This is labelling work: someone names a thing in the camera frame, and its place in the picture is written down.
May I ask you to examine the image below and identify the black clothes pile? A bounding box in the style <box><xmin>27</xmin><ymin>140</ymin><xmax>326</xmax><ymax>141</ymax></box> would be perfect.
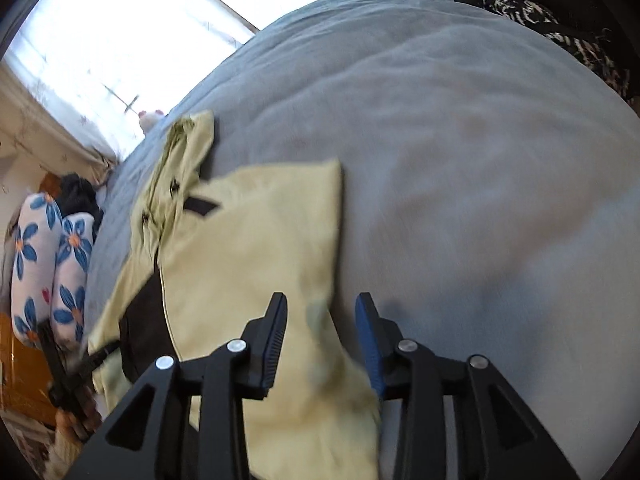
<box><xmin>59</xmin><ymin>174</ymin><xmax>103</xmax><ymax>231</ymax></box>

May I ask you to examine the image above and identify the orange wooden headboard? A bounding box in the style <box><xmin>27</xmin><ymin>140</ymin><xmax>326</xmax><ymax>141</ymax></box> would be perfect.
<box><xmin>0</xmin><ymin>310</ymin><xmax>58</xmax><ymax>428</ymax></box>

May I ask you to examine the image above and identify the blue floral rolled quilt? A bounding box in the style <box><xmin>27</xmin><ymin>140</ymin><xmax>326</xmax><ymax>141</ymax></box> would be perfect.
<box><xmin>10</xmin><ymin>192</ymin><xmax>96</xmax><ymax>351</ymax></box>

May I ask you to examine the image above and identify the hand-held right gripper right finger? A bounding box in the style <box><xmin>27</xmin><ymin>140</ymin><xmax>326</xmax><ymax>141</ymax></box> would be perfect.
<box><xmin>355</xmin><ymin>291</ymin><xmax>583</xmax><ymax>480</ymax></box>

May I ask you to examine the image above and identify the white and pink plush toy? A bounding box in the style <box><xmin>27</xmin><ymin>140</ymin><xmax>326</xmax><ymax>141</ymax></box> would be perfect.
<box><xmin>139</xmin><ymin>109</ymin><xmax>166</xmax><ymax>135</ymax></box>

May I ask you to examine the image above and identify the black and white zebra cloth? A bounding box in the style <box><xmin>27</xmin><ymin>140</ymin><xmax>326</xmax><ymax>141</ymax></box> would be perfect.
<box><xmin>482</xmin><ymin>0</ymin><xmax>633</xmax><ymax>101</ymax></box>

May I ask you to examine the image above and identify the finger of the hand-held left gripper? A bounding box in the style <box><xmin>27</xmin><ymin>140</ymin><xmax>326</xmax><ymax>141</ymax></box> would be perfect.
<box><xmin>37</xmin><ymin>321</ymin><xmax>76</xmax><ymax>401</ymax></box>
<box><xmin>75</xmin><ymin>341</ymin><xmax>123</xmax><ymax>373</ymax></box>

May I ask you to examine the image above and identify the yellow and black jacket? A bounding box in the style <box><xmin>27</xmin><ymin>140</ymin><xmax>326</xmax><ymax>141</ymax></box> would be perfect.
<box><xmin>87</xmin><ymin>110</ymin><xmax>383</xmax><ymax>480</ymax></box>

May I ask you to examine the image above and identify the person's left hand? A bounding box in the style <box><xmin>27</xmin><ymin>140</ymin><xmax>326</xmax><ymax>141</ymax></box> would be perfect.
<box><xmin>57</xmin><ymin>400</ymin><xmax>103</xmax><ymax>441</ymax></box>

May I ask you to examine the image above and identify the beige floral curtain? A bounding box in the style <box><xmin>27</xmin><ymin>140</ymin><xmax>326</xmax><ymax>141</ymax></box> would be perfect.
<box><xmin>0</xmin><ymin>60</ymin><xmax>121</xmax><ymax>171</ymax></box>

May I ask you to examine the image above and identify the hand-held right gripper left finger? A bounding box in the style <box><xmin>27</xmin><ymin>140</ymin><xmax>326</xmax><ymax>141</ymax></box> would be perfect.
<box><xmin>65</xmin><ymin>291</ymin><xmax>289</xmax><ymax>480</ymax></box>

